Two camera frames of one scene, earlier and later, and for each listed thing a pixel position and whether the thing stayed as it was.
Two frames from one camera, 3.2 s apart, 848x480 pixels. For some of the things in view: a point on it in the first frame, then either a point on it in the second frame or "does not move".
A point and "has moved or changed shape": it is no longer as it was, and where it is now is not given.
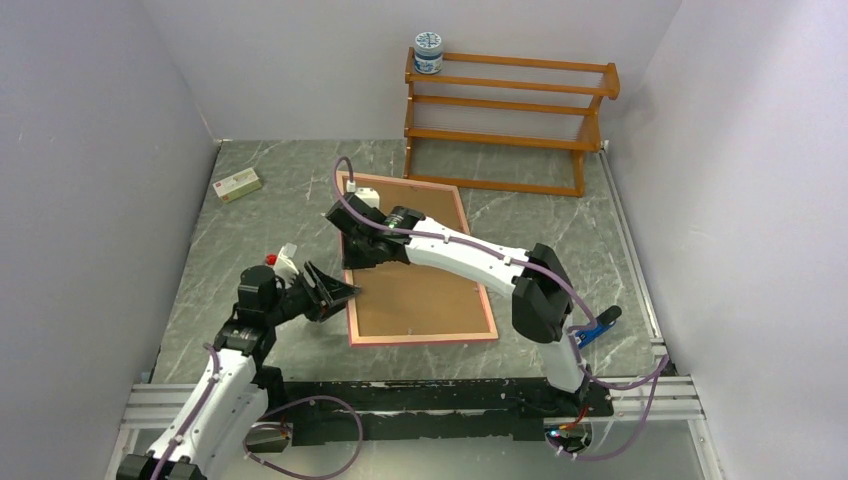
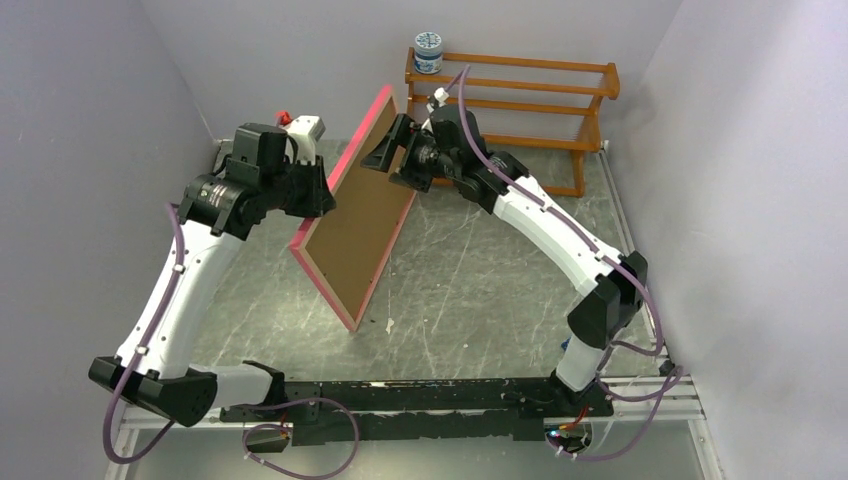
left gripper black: [329, 293] to [320, 199]
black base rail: [465, 409] does not move
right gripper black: [351, 260] to [403, 133]
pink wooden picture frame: [418, 340] to [346, 250]
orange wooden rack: [505, 120] does not move
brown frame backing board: [408, 299] has moved or changed shape
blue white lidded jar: [428, 53] does not move
